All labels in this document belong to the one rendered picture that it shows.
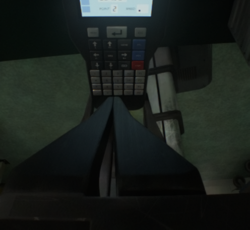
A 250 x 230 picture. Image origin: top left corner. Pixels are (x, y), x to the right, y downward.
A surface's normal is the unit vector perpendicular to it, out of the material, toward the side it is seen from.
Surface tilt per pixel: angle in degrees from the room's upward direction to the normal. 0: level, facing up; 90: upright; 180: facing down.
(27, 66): 0
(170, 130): 90
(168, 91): 90
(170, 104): 90
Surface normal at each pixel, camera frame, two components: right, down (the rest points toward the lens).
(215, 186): -0.09, -0.61
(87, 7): 0.01, 0.79
